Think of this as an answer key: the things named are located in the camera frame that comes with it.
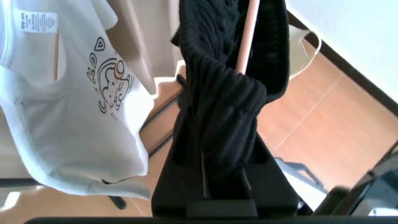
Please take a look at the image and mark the white printed t-shirt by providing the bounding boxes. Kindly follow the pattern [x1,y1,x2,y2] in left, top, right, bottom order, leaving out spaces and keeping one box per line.
[0,0,155,200]

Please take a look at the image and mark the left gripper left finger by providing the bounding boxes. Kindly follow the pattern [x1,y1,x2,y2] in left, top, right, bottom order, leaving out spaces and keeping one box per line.
[151,139,209,218]

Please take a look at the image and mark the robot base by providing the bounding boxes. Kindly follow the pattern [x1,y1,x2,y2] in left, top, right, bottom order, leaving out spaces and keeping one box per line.
[274,141,398,218]

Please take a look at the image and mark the pink clothes hanger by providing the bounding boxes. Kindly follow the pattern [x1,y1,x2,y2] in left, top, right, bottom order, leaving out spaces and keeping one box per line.
[53,29,60,82]
[234,0,261,75]

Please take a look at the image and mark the black garment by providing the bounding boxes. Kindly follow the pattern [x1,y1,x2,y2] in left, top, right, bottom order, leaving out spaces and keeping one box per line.
[170,0,290,200]

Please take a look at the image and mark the black clothes rack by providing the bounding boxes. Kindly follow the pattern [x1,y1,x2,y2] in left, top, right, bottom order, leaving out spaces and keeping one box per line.
[0,73,188,210]

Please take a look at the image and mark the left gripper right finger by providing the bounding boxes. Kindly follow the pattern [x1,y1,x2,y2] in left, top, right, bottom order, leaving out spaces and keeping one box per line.
[242,134,300,218]

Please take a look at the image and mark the white laundry basket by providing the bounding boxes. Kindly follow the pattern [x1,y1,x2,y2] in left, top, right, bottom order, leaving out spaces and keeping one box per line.
[287,24,323,81]

